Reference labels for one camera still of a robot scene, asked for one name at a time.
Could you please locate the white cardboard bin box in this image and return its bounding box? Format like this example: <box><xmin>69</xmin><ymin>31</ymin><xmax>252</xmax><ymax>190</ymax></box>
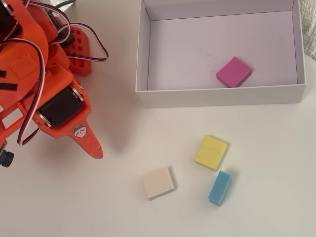
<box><xmin>135</xmin><ymin>0</ymin><xmax>307</xmax><ymax>109</ymax></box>

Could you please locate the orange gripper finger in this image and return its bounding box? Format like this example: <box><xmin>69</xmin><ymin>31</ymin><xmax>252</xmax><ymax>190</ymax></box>
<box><xmin>55</xmin><ymin>115</ymin><xmax>104</xmax><ymax>159</ymax></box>

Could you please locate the wrist camera with orange mount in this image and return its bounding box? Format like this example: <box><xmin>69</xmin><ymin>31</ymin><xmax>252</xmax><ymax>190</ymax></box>
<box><xmin>0</xmin><ymin>101</ymin><xmax>28</xmax><ymax>168</ymax></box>

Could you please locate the grey woven curtain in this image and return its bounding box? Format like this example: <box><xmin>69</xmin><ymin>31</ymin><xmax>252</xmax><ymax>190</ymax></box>
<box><xmin>301</xmin><ymin>0</ymin><xmax>316</xmax><ymax>61</ymax></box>

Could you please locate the yellow foam cuboid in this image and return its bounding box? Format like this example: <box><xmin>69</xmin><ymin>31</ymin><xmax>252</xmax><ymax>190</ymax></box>
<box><xmin>194</xmin><ymin>134</ymin><xmax>228</xmax><ymax>172</ymax></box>

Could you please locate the red white black servo cable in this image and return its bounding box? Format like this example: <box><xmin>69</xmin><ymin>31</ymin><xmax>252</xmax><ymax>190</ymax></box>
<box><xmin>66</xmin><ymin>22</ymin><xmax>109</xmax><ymax>62</ymax></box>
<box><xmin>27</xmin><ymin>0</ymin><xmax>72</xmax><ymax>45</ymax></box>
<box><xmin>16</xmin><ymin>39</ymin><xmax>48</xmax><ymax>147</ymax></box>

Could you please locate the orange gripper body with servo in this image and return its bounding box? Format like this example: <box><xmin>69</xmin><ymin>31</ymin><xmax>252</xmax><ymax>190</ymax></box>
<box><xmin>34</xmin><ymin>65</ymin><xmax>90</xmax><ymax>138</ymax></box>

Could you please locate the pink foam cuboid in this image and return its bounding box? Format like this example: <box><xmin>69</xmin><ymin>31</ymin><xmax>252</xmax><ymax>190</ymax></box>
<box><xmin>215</xmin><ymin>56</ymin><xmax>252</xmax><ymax>88</ymax></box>

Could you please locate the blue foam cuboid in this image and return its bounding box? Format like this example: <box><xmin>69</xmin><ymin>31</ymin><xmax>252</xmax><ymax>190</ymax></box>
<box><xmin>207</xmin><ymin>170</ymin><xmax>232</xmax><ymax>207</ymax></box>

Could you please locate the cream white foam cuboid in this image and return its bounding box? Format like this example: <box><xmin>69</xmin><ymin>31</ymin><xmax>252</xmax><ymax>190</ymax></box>
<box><xmin>141</xmin><ymin>166</ymin><xmax>178</xmax><ymax>201</ymax></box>

